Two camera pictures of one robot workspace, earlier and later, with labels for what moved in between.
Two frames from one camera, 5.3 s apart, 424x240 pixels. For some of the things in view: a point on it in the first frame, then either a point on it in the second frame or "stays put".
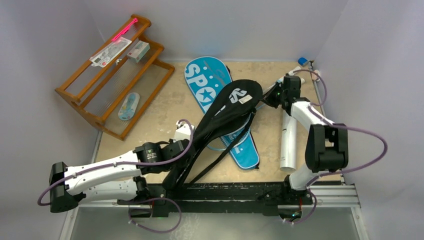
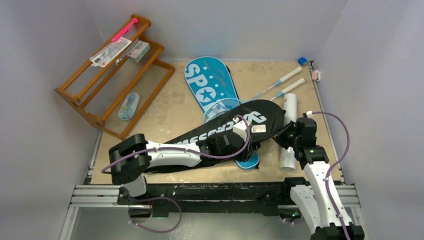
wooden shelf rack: (116, 85) stays put
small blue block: (303, 61) stays put
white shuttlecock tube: (288, 155) stays put
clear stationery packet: (101, 59) stays put
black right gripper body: (274, 98) → (289, 135)
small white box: (138, 52) stays put
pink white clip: (315, 76) stays put
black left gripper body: (170, 165) → (241, 147)
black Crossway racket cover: (235, 105) → (264, 117)
